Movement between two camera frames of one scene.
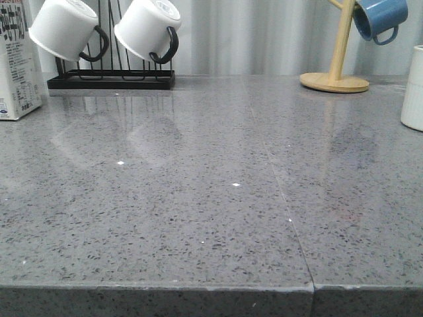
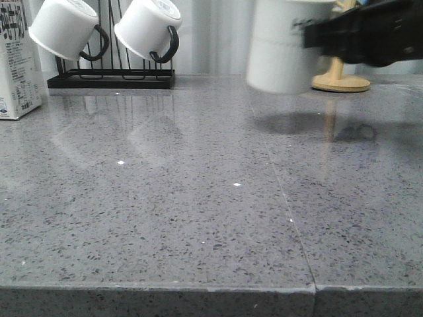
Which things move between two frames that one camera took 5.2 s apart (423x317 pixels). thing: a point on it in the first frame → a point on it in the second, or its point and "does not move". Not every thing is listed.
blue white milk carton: x=20 y=86 does not move
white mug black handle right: x=148 y=28 does not move
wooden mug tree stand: x=334 y=81 does not move
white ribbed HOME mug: x=412 y=108 → x=277 y=61
